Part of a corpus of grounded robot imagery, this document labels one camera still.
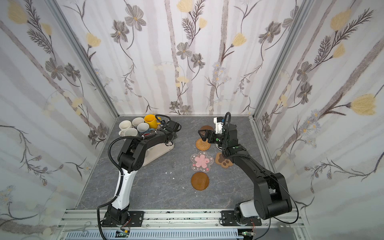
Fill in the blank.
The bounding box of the dark brown round coaster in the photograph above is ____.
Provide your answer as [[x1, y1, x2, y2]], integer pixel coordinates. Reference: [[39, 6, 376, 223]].
[[200, 125, 215, 130]]

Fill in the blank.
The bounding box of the rattan woven round coaster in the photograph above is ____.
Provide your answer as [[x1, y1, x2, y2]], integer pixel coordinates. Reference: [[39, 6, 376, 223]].
[[196, 139, 211, 151]]

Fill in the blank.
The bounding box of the yellow mug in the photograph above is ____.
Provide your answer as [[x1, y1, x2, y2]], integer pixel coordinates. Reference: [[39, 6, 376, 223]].
[[144, 115, 161, 130]]

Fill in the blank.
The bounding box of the brown paw shaped coaster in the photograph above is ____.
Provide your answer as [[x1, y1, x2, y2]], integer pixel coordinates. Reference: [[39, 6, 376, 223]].
[[215, 153, 234, 169]]

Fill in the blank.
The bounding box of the pink flower shaped coaster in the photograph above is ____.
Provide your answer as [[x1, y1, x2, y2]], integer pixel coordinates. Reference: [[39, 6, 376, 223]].
[[191, 151, 215, 173]]

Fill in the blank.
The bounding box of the blue floral mug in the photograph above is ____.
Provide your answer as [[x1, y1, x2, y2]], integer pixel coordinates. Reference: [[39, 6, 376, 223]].
[[137, 122, 150, 136]]

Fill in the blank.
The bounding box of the beige plastic tray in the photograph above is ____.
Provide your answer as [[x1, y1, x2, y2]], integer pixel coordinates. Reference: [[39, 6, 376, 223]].
[[142, 130, 175, 166]]

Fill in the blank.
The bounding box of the light brown cork coaster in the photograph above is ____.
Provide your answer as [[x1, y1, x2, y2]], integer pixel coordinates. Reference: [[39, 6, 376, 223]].
[[191, 172, 210, 191]]

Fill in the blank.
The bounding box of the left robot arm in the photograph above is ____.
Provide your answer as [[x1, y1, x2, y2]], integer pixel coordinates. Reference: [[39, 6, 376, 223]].
[[97, 119, 182, 227]]

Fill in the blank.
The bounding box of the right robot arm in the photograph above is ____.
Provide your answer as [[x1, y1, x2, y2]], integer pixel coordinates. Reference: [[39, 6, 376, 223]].
[[198, 124, 293, 224]]

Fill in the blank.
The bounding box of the white grey mug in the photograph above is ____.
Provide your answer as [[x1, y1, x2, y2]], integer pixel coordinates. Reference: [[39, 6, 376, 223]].
[[131, 117, 145, 129]]

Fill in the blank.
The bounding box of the white speckled mug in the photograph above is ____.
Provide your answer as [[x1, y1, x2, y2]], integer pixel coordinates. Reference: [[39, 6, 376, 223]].
[[120, 128, 139, 137]]

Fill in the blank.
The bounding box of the plain white mug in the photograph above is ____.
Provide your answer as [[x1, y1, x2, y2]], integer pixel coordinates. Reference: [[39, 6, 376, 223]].
[[119, 120, 133, 137]]

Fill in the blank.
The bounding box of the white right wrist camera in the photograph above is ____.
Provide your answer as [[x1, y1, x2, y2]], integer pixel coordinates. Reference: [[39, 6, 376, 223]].
[[214, 117, 224, 134]]

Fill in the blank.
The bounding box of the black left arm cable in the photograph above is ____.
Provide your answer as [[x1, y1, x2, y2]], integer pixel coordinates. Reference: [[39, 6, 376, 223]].
[[95, 113, 172, 240]]

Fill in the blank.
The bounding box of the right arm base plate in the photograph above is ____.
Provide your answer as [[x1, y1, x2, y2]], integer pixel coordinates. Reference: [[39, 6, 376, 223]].
[[219, 210, 262, 227]]

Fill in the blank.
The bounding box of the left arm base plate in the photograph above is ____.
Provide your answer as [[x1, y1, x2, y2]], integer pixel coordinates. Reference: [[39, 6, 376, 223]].
[[101, 211, 145, 227]]

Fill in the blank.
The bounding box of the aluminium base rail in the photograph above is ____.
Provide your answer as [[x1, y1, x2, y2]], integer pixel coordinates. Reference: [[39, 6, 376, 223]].
[[53, 209, 310, 240]]

